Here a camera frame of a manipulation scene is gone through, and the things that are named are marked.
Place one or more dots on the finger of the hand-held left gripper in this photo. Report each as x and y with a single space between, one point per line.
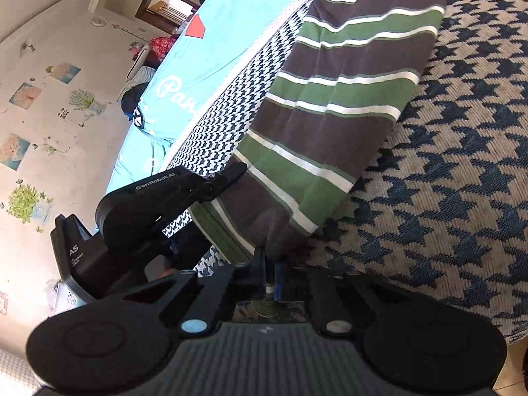
231 174

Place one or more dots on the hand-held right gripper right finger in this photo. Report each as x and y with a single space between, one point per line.
280 280

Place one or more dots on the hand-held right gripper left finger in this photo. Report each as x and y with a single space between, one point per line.
260 274

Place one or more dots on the green brown striped t-shirt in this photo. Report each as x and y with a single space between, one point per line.
330 111

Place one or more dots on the pile of clothes on chair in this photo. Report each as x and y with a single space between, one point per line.
134 98

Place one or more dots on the white laundry basket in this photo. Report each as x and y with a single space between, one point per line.
66 297

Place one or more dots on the blue printed sofa backrest cover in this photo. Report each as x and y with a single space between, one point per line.
214 49

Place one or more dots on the red floral cloth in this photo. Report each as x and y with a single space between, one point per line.
163 49

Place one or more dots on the houndstooth sofa seat cover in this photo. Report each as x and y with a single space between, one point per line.
453 173

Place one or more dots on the green plant wall sticker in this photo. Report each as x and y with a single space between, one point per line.
27 204

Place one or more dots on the lavender pot wall sticker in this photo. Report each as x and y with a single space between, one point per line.
87 102

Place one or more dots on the pastel wall picture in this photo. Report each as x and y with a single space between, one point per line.
25 95
14 151
64 73

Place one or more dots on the wooden door frame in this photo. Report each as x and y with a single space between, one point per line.
169 6

